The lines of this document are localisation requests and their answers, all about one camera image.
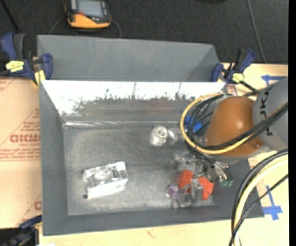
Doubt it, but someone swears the pale grey metal gripper finger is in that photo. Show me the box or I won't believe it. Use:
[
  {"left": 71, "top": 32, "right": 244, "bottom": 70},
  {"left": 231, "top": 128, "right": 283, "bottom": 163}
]
[{"left": 190, "top": 178, "right": 203, "bottom": 202}]

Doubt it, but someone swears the orange block-shaped toy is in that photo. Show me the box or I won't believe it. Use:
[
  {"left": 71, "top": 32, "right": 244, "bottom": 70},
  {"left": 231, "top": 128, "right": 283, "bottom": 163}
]
[{"left": 177, "top": 169, "right": 214, "bottom": 201}]

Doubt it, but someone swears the purple and clear plastic thing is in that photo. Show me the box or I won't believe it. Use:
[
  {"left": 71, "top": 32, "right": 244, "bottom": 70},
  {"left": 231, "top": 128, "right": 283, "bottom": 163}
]
[{"left": 166, "top": 184, "right": 191, "bottom": 209}]

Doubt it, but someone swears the white and clear plastic packet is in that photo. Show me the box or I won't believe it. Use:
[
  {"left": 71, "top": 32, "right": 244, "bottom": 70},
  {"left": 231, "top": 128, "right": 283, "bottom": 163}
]
[{"left": 83, "top": 161, "right": 129, "bottom": 200}]

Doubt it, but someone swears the grey metal bin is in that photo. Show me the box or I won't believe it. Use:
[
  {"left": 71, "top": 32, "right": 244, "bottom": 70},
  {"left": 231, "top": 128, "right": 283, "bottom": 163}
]
[{"left": 36, "top": 34, "right": 264, "bottom": 235}]

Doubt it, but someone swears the brown cardboard board, red print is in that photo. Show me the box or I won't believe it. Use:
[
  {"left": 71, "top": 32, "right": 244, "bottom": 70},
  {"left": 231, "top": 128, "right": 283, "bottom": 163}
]
[{"left": 0, "top": 76, "right": 44, "bottom": 230}]

